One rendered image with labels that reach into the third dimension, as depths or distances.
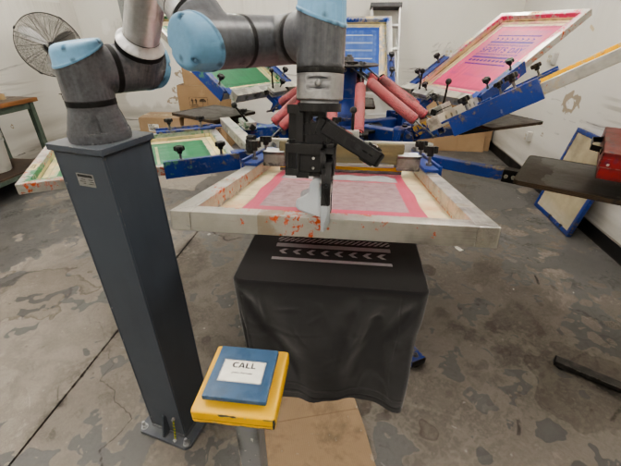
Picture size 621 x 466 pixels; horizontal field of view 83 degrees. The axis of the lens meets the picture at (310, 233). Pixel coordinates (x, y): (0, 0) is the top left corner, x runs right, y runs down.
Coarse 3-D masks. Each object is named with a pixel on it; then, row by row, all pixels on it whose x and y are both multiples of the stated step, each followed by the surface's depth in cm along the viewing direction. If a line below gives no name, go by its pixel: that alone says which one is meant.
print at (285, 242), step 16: (288, 240) 97; (304, 240) 97; (320, 240) 97; (336, 240) 97; (352, 240) 97; (368, 240) 97; (272, 256) 90; (288, 256) 90; (304, 256) 90; (320, 256) 90; (336, 256) 90; (352, 256) 90; (368, 256) 90; (384, 256) 90
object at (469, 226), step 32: (224, 192) 82; (448, 192) 82; (192, 224) 65; (224, 224) 65; (256, 224) 64; (288, 224) 63; (320, 224) 63; (352, 224) 62; (384, 224) 61; (416, 224) 61; (448, 224) 60; (480, 224) 61
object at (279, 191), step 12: (276, 180) 107; (288, 180) 107; (300, 180) 108; (336, 180) 109; (264, 192) 93; (276, 192) 93; (288, 192) 93; (300, 192) 94; (252, 204) 82; (264, 204) 82; (276, 204) 82; (288, 204) 83
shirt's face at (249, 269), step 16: (256, 240) 97; (272, 240) 97; (256, 256) 90; (400, 256) 90; (416, 256) 90; (240, 272) 84; (256, 272) 84; (272, 272) 84; (288, 272) 84; (304, 272) 84; (320, 272) 84; (336, 272) 84; (352, 272) 84; (368, 272) 84; (384, 272) 84; (400, 272) 84; (416, 272) 84; (384, 288) 78; (400, 288) 78; (416, 288) 78
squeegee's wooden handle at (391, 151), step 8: (280, 144) 117; (384, 144) 113; (392, 144) 113; (400, 144) 112; (336, 152) 115; (344, 152) 115; (384, 152) 114; (392, 152) 113; (400, 152) 113; (336, 160) 116; (344, 160) 116; (352, 160) 116; (384, 160) 114; (392, 160) 114
